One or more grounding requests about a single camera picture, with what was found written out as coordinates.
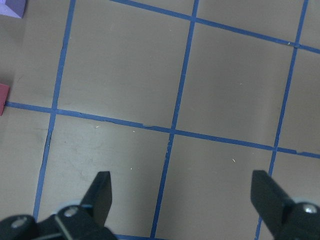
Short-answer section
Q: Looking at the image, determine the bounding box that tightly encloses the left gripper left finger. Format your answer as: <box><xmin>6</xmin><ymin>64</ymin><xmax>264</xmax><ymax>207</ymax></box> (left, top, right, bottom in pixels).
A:
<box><xmin>54</xmin><ymin>171</ymin><xmax>112</xmax><ymax>240</ymax></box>

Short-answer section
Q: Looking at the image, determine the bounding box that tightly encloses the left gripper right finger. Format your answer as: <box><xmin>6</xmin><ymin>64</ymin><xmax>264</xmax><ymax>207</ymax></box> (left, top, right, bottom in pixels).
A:
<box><xmin>250</xmin><ymin>170</ymin><xmax>320</xmax><ymax>240</ymax></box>

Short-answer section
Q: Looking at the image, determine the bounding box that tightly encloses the red foam cube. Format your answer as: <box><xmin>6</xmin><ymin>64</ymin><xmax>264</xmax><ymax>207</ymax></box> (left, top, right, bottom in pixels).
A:
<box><xmin>0</xmin><ymin>83</ymin><xmax>10</xmax><ymax>116</ymax></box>

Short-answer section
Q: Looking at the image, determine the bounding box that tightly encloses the purple foam cube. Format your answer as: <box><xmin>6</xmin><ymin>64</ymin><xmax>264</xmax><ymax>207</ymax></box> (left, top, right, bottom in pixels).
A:
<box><xmin>0</xmin><ymin>0</ymin><xmax>27</xmax><ymax>19</ymax></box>

